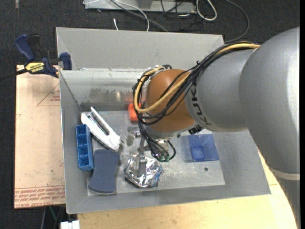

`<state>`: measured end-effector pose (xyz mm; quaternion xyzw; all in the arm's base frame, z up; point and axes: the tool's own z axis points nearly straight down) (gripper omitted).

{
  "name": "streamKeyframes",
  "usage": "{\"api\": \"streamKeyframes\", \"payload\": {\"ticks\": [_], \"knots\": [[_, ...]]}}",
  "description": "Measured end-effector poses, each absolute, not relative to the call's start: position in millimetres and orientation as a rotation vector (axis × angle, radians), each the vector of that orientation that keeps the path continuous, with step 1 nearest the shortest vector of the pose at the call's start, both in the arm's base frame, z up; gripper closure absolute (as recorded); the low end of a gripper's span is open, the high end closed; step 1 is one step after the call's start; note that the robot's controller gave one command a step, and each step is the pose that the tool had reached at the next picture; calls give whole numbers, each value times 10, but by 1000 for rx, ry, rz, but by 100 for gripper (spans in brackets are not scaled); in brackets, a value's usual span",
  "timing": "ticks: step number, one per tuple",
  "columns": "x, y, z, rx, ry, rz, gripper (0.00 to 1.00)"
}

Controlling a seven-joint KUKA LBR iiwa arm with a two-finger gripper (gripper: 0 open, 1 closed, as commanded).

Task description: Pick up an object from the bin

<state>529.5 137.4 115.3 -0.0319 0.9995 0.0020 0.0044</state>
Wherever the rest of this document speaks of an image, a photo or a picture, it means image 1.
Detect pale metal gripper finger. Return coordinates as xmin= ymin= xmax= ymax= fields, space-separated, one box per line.
xmin=135 ymin=152 xmax=142 ymax=174
xmin=140 ymin=156 xmax=149 ymax=175

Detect crumpled silver foil packet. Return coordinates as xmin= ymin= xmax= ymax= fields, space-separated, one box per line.
xmin=123 ymin=152 xmax=164 ymax=189

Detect small grey white cylinder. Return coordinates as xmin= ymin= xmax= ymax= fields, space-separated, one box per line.
xmin=126 ymin=126 xmax=142 ymax=147

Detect dark blue curved sponge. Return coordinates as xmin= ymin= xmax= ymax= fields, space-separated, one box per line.
xmin=88 ymin=149 xmax=121 ymax=196

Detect orange block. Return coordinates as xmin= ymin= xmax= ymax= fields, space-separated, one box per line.
xmin=127 ymin=103 xmax=143 ymax=123

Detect clear blue square cup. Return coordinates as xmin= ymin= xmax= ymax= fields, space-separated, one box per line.
xmin=186 ymin=134 xmax=220 ymax=163

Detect white plastic brush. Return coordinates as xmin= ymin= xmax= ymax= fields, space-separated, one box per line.
xmin=80 ymin=106 xmax=122 ymax=152

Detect blue divided plastic tray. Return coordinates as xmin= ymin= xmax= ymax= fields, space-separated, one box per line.
xmin=75 ymin=124 xmax=94 ymax=172

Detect grey metal bin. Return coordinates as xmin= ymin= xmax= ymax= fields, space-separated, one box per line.
xmin=56 ymin=27 xmax=272 ymax=215

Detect brown cardboard board red print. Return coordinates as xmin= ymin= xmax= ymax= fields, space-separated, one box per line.
xmin=13 ymin=64 xmax=66 ymax=209

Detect black cylinder on white bracket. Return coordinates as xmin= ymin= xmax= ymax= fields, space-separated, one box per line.
xmin=187 ymin=125 xmax=203 ymax=135

